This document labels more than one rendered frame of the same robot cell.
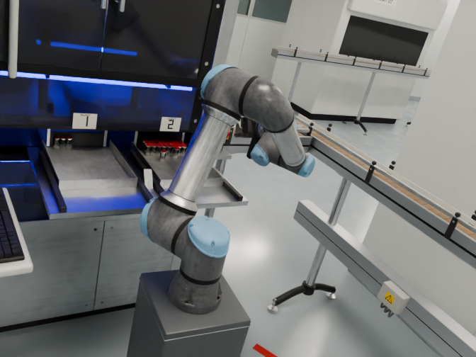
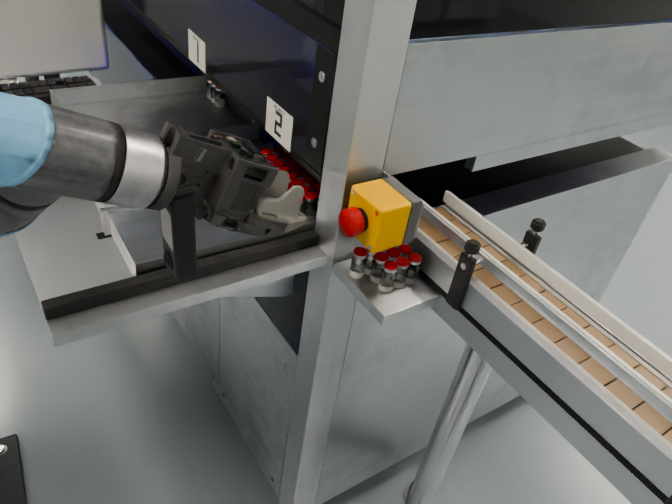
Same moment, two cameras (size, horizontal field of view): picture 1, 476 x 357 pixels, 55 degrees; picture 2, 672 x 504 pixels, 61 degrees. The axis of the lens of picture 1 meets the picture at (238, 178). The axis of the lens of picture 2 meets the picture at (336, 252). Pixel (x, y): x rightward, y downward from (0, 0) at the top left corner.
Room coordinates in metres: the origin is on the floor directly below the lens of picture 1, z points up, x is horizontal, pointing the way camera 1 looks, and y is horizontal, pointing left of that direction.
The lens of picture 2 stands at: (1.84, -0.54, 1.43)
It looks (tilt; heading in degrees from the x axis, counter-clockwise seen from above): 37 degrees down; 87
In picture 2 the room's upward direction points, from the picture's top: 9 degrees clockwise
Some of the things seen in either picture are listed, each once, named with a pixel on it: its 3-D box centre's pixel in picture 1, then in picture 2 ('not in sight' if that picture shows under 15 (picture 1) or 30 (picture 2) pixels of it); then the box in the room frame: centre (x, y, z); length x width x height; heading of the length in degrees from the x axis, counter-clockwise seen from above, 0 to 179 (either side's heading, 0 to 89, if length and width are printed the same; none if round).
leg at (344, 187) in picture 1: (326, 237); not in sight; (2.19, -0.54, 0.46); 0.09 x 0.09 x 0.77; 36
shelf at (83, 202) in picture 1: (137, 176); (150, 172); (1.53, 0.36, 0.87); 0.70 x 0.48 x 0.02; 126
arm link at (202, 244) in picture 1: (204, 246); not in sight; (1.05, 0.04, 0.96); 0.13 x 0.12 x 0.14; 62
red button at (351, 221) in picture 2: not in sight; (354, 221); (1.89, 0.11, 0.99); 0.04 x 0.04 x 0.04; 36
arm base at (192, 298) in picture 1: (197, 281); not in sight; (1.05, 0.04, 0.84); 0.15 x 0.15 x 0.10
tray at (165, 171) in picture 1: (176, 163); (215, 201); (1.67, 0.26, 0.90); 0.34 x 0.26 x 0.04; 35
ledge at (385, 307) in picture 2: (212, 151); (394, 280); (1.97, 0.14, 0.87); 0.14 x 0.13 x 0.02; 36
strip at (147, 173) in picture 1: (152, 185); not in sight; (1.41, 0.28, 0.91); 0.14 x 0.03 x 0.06; 35
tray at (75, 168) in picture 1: (87, 161); (155, 114); (1.49, 0.54, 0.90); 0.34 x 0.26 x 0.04; 36
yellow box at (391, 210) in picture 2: not in sight; (381, 214); (1.93, 0.13, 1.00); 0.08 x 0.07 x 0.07; 36
